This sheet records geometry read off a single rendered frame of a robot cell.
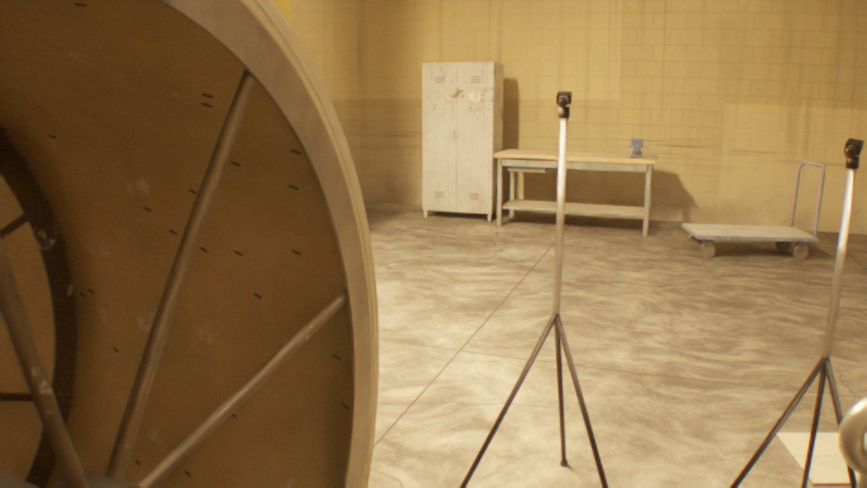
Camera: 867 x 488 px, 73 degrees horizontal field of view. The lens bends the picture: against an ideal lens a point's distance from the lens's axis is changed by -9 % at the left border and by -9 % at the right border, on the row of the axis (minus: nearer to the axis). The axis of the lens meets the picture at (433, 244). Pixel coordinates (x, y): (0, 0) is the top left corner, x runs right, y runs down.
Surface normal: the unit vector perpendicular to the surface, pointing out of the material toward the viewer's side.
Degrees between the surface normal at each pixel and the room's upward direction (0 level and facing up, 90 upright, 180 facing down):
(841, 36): 90
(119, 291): 91
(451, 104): 90
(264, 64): 90
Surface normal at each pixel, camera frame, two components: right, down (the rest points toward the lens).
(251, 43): 0.94, 0.07
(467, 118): -0.35, 0.20
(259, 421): -0.33, -0.11
